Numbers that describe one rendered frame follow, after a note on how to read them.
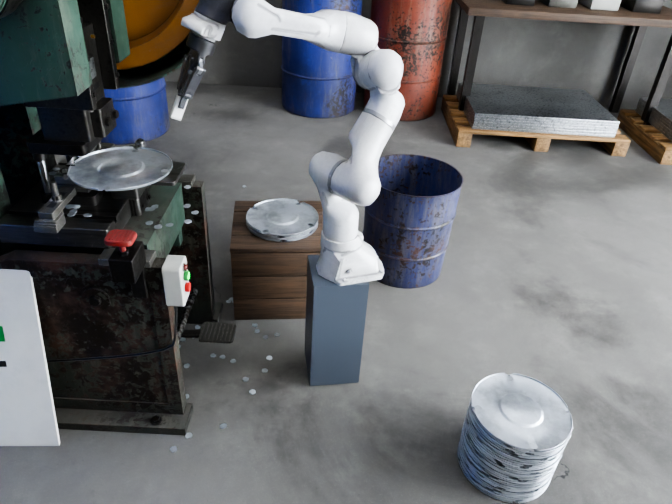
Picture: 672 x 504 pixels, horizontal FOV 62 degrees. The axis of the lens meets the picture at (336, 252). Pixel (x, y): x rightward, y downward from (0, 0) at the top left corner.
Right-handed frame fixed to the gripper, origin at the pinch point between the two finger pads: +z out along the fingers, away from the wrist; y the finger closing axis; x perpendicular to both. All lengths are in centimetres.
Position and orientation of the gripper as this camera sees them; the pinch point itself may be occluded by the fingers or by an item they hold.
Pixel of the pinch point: (179, 107)
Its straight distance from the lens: 169.3
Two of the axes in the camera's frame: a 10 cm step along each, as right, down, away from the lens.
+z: -4.2, 8.4, 3.4
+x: -7.8, -1.4, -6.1
